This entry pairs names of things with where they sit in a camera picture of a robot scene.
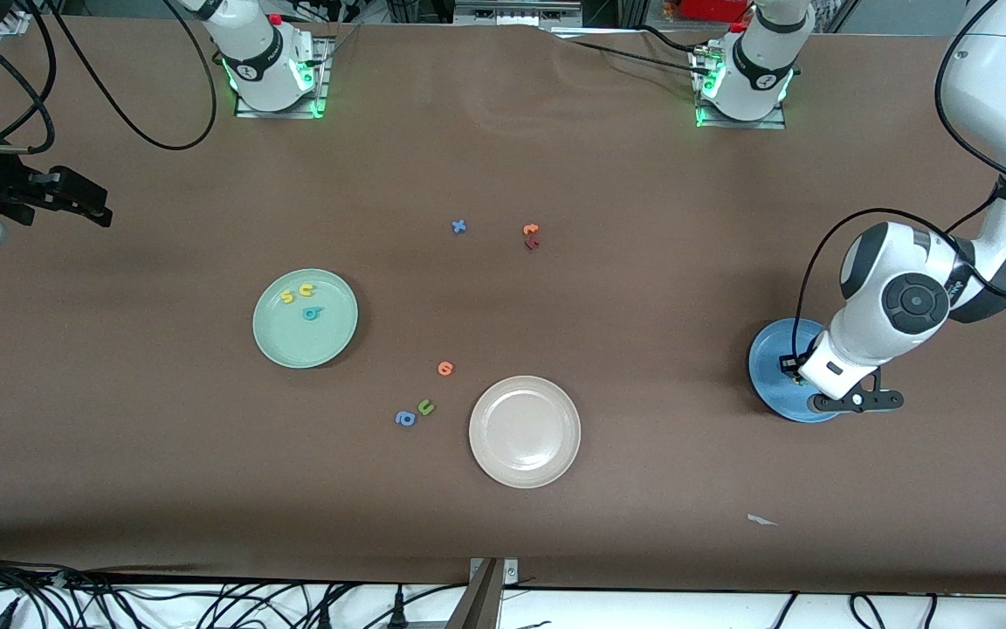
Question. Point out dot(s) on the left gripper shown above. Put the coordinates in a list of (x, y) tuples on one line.
[(790, 363)]

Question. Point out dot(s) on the teal foam letter p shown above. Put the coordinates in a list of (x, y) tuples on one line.
[(316, 311)]

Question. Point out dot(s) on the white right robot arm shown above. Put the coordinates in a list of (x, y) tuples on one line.
[(250, 52)]

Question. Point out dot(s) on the blue plate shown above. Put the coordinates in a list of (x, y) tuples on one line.
[(769, 397)]

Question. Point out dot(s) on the white paper scrap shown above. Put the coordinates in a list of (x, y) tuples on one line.
[(758, 520)]

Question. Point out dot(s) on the brown paper table cover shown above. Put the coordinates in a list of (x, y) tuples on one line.
[(119, 437)]

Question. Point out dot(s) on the beige plate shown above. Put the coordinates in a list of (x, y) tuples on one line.
[(525, 432)]

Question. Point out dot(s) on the green plate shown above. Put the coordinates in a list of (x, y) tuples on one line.
[(302, 336)]

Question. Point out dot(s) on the red box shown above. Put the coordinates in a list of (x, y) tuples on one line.
[(713, 9)]

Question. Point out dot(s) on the green foam letter u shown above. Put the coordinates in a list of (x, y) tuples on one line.
[(422, 410)]

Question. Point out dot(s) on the blue foam letter a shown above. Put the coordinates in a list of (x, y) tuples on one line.
[(398, 418)]

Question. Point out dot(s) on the grey metal bar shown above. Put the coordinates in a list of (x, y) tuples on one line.
[(477, 607)]

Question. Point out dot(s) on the grey metal device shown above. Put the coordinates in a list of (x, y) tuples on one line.
[(512, 13)]

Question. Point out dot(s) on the black plug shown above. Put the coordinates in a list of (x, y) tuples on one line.
[(325, 618), (399, 611)]

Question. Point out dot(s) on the aluminium frame profile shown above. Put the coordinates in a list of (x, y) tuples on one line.
[(10, 24)]

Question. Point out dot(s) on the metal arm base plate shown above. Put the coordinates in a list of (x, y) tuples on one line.
[(743, 125), (280, 114)]

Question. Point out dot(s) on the small metal bracket plate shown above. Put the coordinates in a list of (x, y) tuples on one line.
[(512, 570)]

